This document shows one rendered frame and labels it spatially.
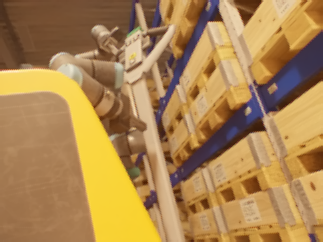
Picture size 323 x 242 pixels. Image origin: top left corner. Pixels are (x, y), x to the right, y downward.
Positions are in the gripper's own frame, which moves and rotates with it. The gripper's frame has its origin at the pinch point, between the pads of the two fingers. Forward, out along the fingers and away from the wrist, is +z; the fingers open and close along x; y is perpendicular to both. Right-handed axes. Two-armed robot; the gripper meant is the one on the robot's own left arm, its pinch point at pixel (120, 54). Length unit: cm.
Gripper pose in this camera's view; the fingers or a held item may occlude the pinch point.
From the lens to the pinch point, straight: 140.5
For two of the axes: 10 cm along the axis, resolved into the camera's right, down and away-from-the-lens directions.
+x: -5.9, -4.2, -6.9
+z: 4.6, 5.3, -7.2
